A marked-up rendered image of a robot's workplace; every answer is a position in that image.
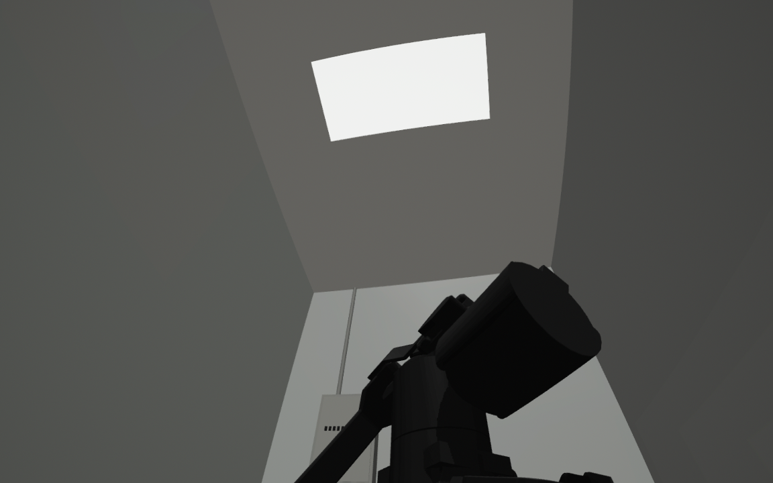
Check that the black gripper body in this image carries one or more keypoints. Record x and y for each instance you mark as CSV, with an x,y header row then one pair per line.
x,y
418,456

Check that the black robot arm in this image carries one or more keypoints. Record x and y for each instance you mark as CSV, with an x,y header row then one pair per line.
x,y
521,336

